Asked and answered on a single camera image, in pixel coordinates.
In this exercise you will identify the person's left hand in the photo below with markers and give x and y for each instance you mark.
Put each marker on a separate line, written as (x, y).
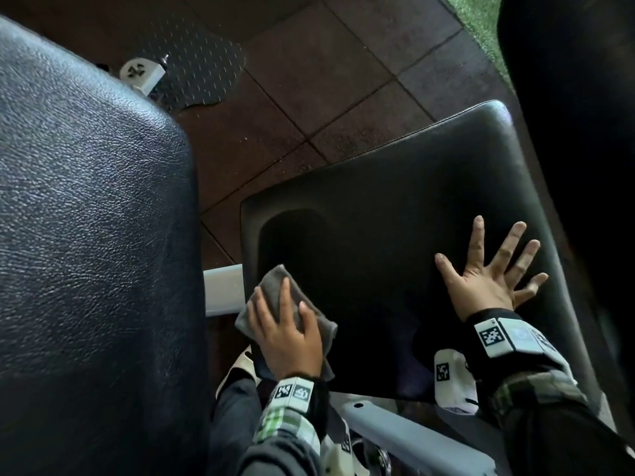
(292, 347)

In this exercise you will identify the person's left forearm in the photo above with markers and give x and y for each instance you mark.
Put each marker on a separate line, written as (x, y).
(283, 456)

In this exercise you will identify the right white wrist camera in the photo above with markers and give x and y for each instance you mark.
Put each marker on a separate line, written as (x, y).
(451, 386)

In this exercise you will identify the black studded floor mat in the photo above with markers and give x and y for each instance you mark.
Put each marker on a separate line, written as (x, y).
(203, 64)

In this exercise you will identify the grey base bar white cap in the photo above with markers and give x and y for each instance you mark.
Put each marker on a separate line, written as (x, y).
(141, 74)

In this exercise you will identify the grey cleaning cloth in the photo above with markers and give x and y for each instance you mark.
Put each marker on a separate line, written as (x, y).
(270, 287)

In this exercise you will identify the person's right hand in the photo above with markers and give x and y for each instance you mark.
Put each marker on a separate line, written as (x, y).
(481, 292)

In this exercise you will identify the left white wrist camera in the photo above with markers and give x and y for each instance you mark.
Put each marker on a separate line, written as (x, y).
(337, 456)

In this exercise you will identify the marker wristband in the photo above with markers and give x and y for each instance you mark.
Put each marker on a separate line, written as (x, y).
(501, 337)
(292, 391)

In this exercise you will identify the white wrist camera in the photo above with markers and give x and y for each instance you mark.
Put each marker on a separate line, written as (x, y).
(451, 386)
(337, 456)

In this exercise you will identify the person's right forearm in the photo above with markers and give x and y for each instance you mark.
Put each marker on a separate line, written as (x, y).
(555, 431)

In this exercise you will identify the right marker wristband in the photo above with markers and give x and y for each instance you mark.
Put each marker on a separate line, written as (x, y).
(501, 337)

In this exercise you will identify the left marker wristband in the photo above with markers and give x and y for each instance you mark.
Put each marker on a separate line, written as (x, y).
(292, 391)

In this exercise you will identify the person's dark trousers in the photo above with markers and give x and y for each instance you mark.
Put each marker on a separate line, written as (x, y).
(230, 426)

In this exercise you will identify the large black leather pad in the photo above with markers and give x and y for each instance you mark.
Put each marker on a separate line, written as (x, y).
(89, 242)

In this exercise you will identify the cream foam slipper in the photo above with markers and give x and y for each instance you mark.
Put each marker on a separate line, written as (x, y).
(240, 361)

